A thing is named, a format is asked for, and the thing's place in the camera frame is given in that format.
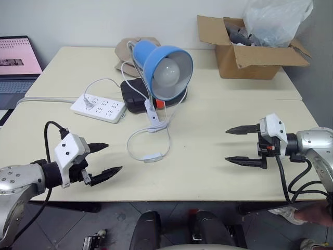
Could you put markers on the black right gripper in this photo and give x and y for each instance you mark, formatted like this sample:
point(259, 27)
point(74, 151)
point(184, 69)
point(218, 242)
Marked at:
point(270, 149)

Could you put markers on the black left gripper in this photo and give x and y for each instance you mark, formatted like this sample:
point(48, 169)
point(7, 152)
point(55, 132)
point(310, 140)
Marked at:
point(78, 173)

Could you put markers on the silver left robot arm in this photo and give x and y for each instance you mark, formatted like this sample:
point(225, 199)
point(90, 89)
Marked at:
point(18, 179)

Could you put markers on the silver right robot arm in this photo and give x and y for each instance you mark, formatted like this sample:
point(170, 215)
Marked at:
point(312, 140)

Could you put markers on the white cable plug connector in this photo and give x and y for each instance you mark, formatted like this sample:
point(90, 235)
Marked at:
point(89, 102)

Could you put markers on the blue clip desk lamp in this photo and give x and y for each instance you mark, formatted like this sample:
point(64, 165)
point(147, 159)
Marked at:
point(145, 56)

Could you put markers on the white power strip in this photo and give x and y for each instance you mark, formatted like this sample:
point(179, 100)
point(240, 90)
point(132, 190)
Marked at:
point(104, 110)

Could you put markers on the black box with orange button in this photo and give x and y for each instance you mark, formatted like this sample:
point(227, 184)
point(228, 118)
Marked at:
point(131, 96)

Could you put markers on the white crumpled cloth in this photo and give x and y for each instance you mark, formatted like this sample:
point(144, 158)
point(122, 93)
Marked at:
point(284, 214)

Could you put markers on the dark rounded shape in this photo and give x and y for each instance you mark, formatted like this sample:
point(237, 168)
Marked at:
point(145, 229)
point(212, 227)

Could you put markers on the brown cardboard box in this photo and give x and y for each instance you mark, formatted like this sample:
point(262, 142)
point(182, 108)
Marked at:
point(249, 62)

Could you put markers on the person's bare leg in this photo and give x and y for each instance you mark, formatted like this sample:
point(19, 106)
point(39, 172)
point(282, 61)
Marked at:
point(314, 214)

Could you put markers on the white light bulb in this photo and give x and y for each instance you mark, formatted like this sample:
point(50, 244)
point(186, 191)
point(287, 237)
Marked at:
point(166, 71)

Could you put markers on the dark items in cardboard box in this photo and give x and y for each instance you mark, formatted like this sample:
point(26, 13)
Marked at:
point(238, 35)

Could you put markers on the beige shoe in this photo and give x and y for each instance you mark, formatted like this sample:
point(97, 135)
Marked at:
point(310, 244)

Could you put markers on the clear plastic bag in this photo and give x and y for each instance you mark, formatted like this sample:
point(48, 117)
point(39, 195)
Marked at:
point(275, 20)

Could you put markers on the grey laptop with pink screen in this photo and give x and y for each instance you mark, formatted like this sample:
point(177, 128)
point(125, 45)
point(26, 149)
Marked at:
point(15, 62)

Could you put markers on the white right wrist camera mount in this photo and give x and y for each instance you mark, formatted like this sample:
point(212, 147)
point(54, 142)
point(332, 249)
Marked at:
point(274, 127)

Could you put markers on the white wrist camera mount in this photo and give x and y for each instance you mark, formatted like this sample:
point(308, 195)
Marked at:
point(68, 148)
point(274, 127)

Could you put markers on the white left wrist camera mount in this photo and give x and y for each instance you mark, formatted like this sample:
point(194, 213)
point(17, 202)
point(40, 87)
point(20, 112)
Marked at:
point(68, 148)

